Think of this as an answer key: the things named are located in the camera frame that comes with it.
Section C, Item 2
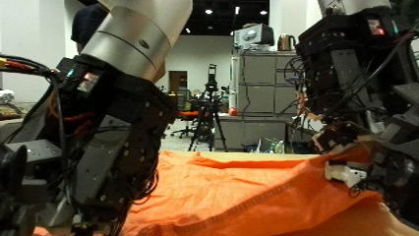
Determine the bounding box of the orange button-up shirt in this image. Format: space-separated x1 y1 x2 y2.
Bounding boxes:
32 144 397 236

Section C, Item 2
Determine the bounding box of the brown sofa cushion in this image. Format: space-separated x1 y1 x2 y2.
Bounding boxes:
0 104 24 121

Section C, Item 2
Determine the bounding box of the grey sofa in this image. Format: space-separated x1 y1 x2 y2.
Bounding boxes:
0 101 28 146

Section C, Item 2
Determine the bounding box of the brown door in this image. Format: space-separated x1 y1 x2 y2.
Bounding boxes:
168 70 189 96

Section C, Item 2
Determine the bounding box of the white crumpled bag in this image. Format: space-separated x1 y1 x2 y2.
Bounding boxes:
0 89 15 105

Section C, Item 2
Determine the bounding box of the low grey counter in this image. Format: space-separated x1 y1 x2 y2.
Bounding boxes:
215 114 293 151

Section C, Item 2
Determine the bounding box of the grey filing cabinet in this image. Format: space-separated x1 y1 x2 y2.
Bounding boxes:
229 49 306 117

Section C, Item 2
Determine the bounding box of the grey boxy monitor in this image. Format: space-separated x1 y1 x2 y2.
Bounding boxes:
232 23 276 51

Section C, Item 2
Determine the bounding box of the orange seat office chair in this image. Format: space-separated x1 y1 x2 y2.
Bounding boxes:
176 110 201 139

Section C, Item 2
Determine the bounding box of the black camera tripod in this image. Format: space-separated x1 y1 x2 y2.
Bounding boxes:
189 63 228 152

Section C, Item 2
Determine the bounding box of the copper kettle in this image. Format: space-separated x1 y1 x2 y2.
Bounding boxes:
277 32 297 52

